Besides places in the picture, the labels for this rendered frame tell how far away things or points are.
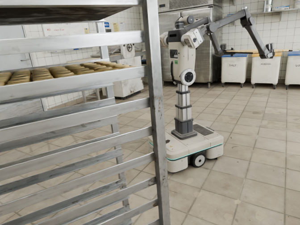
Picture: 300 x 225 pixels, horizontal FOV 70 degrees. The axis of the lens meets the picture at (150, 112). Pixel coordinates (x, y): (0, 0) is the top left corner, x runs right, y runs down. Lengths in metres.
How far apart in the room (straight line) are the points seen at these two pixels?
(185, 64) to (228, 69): 3.37
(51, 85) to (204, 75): 4.74
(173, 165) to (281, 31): 4.42
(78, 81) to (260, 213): 1.59
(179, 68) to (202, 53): 3.17
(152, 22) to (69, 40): 0.20
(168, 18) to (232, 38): 1.65
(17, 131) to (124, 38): 0.33
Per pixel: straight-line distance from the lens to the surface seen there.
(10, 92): 0.54
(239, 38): 5.82
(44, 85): 0.53
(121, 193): 0.70
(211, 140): 2.16
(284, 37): 5.74
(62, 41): 0.53
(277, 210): 1.90
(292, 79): 5.19
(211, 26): 1.88
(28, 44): 0.53
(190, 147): 2.03
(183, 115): 2.09
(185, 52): 1.93
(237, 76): 5.26
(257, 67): 5.16
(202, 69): 5.13
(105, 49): 0.99
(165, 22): 5.42
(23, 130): 0.56
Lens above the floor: 1.22
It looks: 19 degrees down
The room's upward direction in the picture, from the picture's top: 5 degrees counter-clockwise
